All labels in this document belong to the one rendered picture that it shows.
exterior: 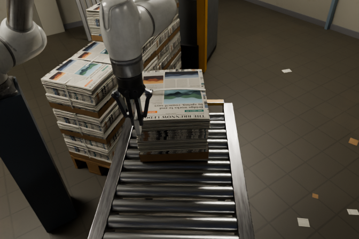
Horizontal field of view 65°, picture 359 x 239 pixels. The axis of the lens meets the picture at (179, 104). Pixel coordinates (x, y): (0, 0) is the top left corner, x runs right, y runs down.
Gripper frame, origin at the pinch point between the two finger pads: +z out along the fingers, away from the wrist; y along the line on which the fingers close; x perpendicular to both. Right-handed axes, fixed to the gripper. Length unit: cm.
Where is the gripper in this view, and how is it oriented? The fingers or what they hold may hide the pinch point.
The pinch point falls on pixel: (138, 124)
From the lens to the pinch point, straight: 95.5
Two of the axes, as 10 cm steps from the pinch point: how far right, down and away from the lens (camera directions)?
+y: -10.0, 0.0, 0.7
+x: -0.5, 6.0, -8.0
